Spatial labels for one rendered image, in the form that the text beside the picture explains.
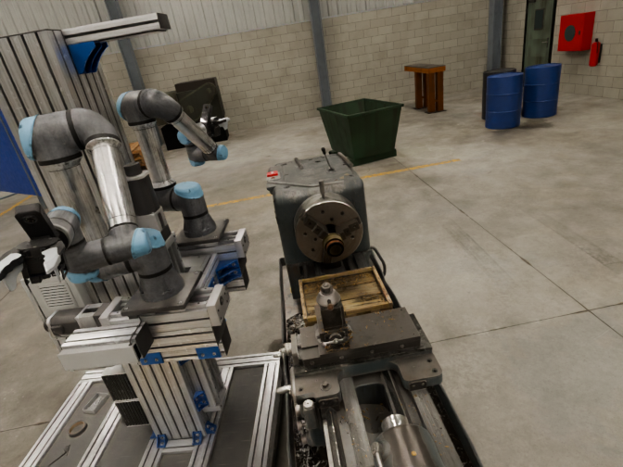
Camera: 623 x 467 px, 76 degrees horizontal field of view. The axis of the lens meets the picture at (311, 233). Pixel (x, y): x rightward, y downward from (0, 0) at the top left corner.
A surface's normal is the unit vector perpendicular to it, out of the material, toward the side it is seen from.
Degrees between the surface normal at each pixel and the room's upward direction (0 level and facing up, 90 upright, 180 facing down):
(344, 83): 90
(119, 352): 90
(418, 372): 0
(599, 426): 0
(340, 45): 90
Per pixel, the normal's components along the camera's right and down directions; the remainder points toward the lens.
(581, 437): -0.15, -0.89
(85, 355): -0.02, 0.44
